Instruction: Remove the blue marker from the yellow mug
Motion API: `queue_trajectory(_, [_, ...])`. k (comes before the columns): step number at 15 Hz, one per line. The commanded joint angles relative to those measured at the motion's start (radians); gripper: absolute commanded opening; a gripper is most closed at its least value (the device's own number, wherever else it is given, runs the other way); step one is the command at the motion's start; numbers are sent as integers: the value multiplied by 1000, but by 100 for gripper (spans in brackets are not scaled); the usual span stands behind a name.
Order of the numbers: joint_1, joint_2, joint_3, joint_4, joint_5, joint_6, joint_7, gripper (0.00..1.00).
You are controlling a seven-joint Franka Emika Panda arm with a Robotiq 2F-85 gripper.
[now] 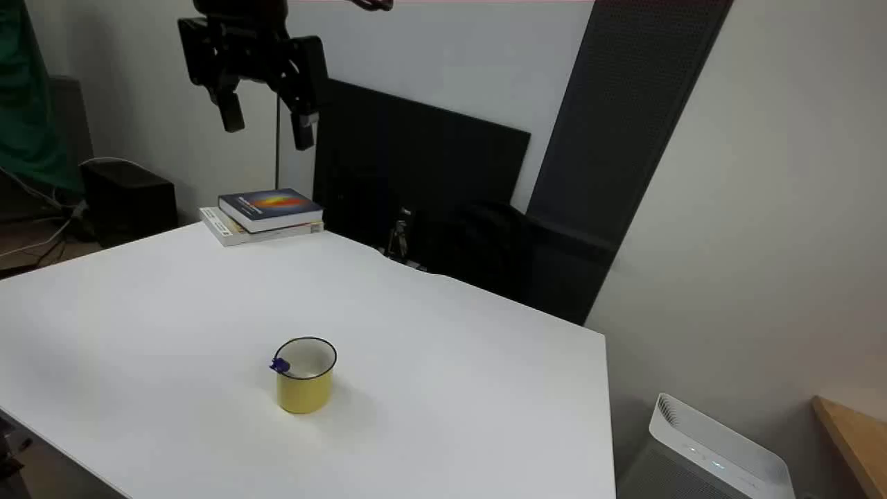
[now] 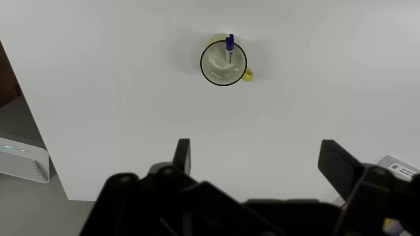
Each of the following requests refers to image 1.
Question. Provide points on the black monitor panel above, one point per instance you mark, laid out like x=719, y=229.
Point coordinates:
x=417, y=157

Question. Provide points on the yellow enamel mug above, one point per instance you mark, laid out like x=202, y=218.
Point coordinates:
x=306, y=389

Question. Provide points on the white plastic bin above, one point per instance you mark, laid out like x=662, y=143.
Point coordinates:
x=707, y=453

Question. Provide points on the dark slanted wall panel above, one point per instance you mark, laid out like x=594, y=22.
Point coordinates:
x=618, y=139

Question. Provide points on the blue marker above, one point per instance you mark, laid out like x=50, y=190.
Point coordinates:
x=280, y=367

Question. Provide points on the small dark tripod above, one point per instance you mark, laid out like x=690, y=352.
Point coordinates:
x=400, y=236

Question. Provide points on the white book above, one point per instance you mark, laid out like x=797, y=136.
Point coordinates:
x=223, y=229

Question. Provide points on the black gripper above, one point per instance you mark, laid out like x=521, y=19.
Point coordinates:
x=249, y=51

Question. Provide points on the black speaker box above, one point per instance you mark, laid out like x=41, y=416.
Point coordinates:
x=129, y=197

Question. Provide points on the green curtain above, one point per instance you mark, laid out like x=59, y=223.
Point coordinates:
x=29, y=101

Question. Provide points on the wooden side table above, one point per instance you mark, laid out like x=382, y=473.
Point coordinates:
x=859, y=445

